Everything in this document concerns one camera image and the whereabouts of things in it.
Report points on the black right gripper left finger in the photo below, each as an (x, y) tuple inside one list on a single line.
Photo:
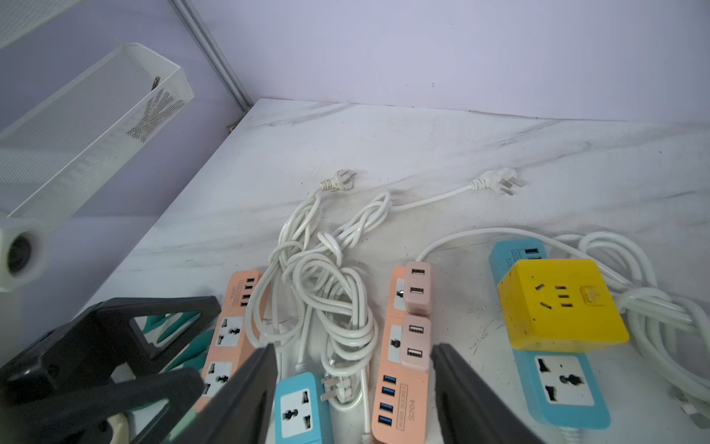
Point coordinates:
[(240, 412)]

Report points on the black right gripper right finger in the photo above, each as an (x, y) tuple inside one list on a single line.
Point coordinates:
[(468, 411)]

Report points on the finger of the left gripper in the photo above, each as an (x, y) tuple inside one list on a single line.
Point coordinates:
[(85, 352), (54, 419)]

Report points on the beige plug adapter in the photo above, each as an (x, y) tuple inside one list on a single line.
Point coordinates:
[(418, 296), (416, 343)]

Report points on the yellow cube socket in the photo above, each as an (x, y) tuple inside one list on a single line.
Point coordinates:
[(559, 305)]

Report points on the short pink power strip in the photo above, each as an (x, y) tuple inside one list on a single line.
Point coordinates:
[(230, 347)]

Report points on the green coated work glove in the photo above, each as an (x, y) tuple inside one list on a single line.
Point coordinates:
[(163, 331)]

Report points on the teal power strip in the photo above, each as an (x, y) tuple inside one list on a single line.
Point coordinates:
[(560, 389)]

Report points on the white mesh two-tier shelf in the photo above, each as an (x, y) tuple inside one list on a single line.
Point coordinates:
[(76, 99)]

